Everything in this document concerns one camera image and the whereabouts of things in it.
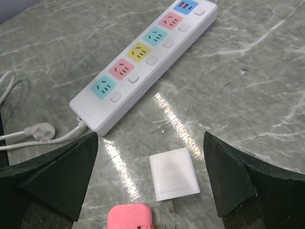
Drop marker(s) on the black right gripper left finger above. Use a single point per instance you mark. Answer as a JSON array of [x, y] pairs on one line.
[[48, 191]]

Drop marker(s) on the white usb charger plug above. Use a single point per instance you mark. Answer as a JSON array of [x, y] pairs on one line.
[[173, 176]]

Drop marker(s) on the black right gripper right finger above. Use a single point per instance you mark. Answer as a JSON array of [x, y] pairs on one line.
[[250, 193]]

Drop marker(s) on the white power strip colourful sockets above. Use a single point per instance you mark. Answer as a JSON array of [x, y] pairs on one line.
[[116, 89]]

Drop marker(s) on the pink charger plug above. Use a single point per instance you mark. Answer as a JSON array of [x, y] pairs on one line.
[[131, 216]]

